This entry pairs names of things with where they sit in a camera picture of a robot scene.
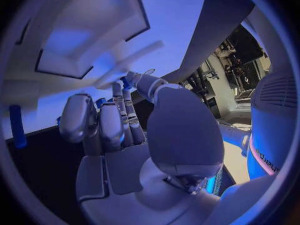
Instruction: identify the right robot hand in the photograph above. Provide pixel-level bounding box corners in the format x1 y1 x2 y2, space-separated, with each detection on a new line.
58 68 225 225

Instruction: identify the blue peg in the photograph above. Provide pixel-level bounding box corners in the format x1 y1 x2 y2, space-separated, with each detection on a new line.
120 76 135 89

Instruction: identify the white task board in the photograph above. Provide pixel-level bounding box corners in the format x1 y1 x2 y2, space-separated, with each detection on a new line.
0 0 257 141

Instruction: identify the blue plug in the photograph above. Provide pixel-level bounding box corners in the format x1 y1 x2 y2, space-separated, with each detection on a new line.
95 97 115 109

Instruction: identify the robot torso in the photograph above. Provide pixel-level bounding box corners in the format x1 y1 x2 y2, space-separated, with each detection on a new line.
246 72 299 181

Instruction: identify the blue long cylinder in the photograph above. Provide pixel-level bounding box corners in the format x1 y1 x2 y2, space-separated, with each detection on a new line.
8 104 29 149

